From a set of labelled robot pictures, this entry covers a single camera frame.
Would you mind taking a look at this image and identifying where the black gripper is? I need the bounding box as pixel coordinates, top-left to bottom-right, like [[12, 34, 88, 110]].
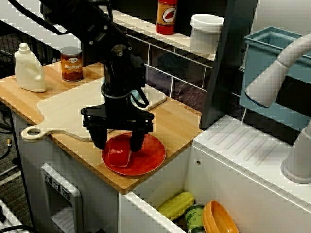
[[80, 97, 155, 153]]

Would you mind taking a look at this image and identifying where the red and white sushi toy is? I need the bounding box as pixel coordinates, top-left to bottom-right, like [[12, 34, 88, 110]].
[[108, 135, 133, 168]]

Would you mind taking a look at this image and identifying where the white detergent bottle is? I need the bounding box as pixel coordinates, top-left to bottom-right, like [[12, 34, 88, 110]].
[[14, 42, 47, 93]]

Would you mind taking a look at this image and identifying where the red plate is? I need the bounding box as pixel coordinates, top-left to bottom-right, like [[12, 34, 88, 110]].
[[101, 132, 167, 176]]

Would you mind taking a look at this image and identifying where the light blue bowl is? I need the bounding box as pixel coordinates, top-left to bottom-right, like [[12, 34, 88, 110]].
[[101, 76, 143, 102]]

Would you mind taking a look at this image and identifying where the pale wooden cutting board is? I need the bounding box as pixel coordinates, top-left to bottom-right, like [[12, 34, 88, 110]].
[[21, 77, 167, 143]]

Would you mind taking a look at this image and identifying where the yellow corn cob toy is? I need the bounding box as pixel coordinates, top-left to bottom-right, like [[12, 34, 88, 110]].
[[157, 192, 195, 221]]

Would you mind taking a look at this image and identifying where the brown beans can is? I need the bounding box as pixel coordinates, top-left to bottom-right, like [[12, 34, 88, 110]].
[[59, 46, 83, 83]]

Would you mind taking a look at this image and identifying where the green toy can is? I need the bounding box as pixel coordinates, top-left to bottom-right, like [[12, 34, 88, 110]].
[[184, 204, 205, 231]]

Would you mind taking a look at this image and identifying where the white ledge shelf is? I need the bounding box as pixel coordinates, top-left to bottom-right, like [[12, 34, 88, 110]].
[[113, 9, 217, 61]]

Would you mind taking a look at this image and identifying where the dark grey pillar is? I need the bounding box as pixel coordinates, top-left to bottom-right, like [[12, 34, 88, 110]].
[[201, 0, 259, 129]]

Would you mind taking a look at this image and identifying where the white toy sink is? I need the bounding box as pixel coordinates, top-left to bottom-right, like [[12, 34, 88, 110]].
[[118, 115, 311, 233]]

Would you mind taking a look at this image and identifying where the orange bowl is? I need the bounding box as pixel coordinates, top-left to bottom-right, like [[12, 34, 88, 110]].
[[201, 200, 240, 233]]

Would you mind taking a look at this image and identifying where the red sauce bottle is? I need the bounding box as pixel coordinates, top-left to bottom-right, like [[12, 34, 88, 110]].
[[155, 0, 178, 35]]

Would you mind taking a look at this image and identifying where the white lidded container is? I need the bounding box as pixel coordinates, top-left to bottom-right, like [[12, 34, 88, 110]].
[[189, 13, 225, 55]]

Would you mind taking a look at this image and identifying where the grey toy faucet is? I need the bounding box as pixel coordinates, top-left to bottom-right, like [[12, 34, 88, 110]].
[[244, 33, 311, 184]]

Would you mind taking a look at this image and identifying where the teal plastic bin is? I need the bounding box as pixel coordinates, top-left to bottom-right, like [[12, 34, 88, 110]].
[[239, 26, 311, 132]]

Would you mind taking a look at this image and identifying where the black cable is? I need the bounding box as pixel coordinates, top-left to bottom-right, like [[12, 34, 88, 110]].
[[0, 225, 34, 233]]

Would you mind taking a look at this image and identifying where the aluminium frame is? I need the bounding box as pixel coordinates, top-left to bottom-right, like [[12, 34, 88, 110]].
[[0, 199, 24, 233]]

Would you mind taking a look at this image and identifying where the black wire mesh panel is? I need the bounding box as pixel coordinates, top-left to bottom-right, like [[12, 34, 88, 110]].
[[0, 24, 61, 73]]

